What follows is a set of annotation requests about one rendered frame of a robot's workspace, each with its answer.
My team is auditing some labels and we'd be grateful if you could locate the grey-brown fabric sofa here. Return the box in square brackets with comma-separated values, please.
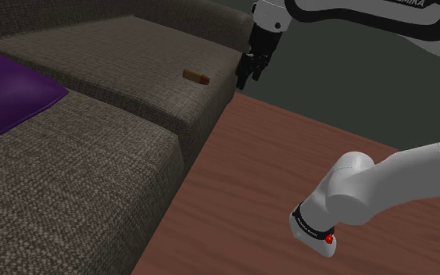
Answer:
[0, 0, 255, 275]

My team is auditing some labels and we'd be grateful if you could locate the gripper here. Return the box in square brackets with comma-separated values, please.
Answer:
[235, 23, 284, 91]

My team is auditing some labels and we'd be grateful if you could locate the brown cylinder with red tip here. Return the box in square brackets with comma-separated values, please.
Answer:
[182, 68, 211, 86]

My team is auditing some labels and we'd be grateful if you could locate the purple cushion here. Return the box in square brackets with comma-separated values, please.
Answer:
[0, 43, 70, 149]

